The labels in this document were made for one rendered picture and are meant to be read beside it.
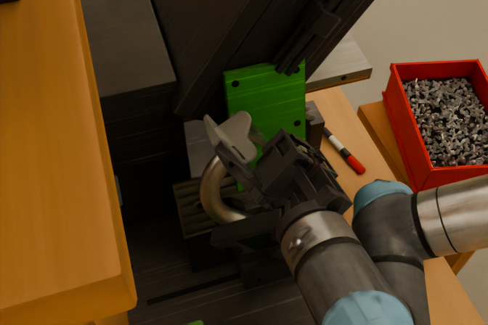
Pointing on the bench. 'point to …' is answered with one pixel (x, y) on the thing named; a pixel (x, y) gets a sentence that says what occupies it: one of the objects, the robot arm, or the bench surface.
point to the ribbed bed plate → (195, 209)
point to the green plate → (267, 100)
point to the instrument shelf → (55, 164)
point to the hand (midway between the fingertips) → (244, 142)
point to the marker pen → (343, 151)
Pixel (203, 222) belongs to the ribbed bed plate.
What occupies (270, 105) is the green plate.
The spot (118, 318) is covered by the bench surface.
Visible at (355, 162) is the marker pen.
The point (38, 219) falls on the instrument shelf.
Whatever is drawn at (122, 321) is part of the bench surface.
